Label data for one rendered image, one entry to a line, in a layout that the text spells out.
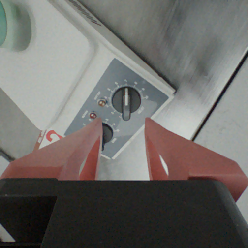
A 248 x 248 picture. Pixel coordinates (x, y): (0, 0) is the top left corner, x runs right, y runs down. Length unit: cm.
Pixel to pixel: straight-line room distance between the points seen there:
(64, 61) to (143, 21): 11
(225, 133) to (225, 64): 8
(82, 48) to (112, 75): 4
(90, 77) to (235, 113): 16
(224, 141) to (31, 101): 23
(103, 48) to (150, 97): 7
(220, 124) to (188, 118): 4
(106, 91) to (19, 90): 10
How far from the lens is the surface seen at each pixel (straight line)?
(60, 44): 19
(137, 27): 24
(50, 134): 30
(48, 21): 20
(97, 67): 18
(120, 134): 22
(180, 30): 23
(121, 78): 18
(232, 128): 23
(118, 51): 18
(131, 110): 19
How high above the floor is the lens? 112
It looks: 61 degrees down
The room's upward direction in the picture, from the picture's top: 122 degrees counter-clockwise
